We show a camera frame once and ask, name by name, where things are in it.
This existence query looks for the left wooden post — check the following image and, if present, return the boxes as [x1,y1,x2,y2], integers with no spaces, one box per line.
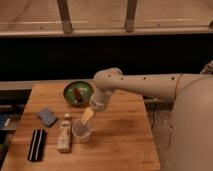
[57,0,73,34]

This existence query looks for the wooden post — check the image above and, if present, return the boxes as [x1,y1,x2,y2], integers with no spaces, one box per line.
[57,0,73,34]
[124,0,137,32]

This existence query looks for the green bowl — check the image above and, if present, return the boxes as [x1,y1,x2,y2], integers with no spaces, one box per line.
[63,81,93,107]

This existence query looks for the blue sponge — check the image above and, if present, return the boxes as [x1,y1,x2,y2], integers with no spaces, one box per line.
[36,108,57,127]

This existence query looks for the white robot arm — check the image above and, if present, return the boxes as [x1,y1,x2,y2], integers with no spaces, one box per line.
[90,68,213,171]

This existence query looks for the blue object at left edge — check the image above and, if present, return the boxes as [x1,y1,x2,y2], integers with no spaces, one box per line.
[0,114,10,130]

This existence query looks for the brown food in bowl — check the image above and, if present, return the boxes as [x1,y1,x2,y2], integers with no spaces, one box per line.
[73,88,83,103]

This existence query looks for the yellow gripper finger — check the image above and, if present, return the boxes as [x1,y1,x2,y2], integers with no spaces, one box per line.
[81,107,94,124]

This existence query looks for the right wooden post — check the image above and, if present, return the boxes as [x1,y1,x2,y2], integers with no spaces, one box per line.
[124,0,137,32]

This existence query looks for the black striped box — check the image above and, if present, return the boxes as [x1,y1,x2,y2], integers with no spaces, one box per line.
[27,129,46,162]

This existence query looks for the translucent ceramic cup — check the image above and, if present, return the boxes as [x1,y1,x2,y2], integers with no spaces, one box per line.
[72,119,93,143]

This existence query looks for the grey corrugated cable hose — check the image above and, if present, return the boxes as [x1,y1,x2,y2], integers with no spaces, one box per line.
[200,60,213,75]

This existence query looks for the white bottle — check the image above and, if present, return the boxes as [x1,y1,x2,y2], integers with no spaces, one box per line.
[57,113,71,153]

